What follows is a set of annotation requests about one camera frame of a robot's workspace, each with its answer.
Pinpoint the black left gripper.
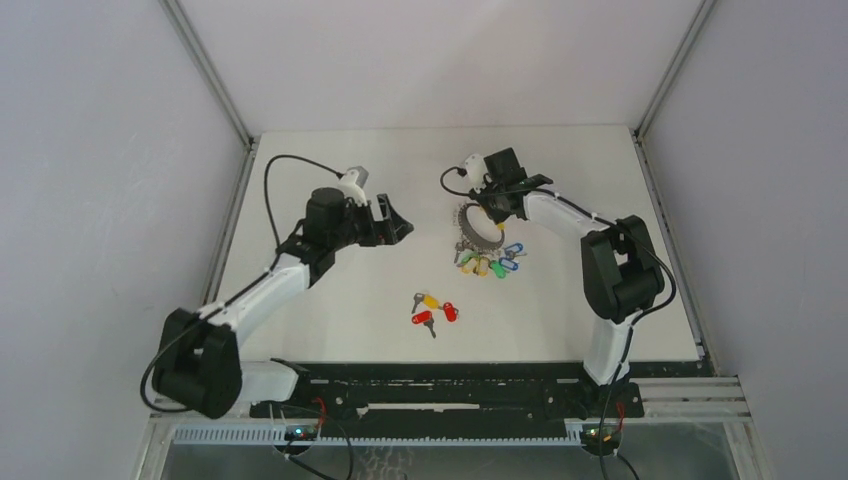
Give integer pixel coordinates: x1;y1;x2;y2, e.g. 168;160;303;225
328;195;412;252

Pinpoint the large keyring with yellow handle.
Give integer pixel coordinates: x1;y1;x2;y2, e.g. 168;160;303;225
455;202;506;252

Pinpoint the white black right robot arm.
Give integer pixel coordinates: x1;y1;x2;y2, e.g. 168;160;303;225
460;148;678;416

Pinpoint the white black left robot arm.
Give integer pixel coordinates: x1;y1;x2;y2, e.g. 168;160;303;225
140;187;414;419

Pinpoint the blue key tag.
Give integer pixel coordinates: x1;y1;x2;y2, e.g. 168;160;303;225
503;242;525;260

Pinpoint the dark green key tag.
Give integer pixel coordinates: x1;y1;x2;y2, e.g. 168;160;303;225
454;249;475;267

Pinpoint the yellow tag loose key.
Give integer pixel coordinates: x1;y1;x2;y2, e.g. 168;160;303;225
411;292;442;314

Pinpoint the yellow key tag upper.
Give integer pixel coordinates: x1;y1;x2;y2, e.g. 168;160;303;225
459;256;479;275

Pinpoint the yellow key tag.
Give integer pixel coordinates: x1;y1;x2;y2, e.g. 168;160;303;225
474;256;490;277
459;256;479;275

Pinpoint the yellow key tag lower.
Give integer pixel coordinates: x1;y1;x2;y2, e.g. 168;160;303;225
474;256;490;277

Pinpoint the red key tag left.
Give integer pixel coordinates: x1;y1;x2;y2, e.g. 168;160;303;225
411;310;437;339

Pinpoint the red key tag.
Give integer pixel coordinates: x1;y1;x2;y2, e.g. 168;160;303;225
441;302;459;323
411;310;437;339

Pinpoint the red key tag right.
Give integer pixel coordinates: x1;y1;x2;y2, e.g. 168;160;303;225
441;302;459;323

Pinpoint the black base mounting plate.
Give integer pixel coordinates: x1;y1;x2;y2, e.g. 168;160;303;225
249;362;645;438

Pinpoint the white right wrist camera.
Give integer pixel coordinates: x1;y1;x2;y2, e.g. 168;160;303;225
463;153;488;193

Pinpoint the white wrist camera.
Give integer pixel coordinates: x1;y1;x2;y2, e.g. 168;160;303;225
336;166;369;206
463;153;488;193

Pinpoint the black right camera cable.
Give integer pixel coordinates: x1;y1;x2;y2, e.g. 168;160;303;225
439;165;482;200

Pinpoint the black camera cable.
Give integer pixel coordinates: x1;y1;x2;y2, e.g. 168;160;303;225
263;154;346;246
439;165;482;200

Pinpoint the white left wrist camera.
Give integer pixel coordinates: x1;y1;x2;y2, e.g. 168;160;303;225
336;166;369;206

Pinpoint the black left camera cable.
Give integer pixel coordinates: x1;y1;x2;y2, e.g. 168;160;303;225
263;154;346;246

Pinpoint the white cable duct strip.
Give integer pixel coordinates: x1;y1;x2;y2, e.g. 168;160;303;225
172;423;584;447

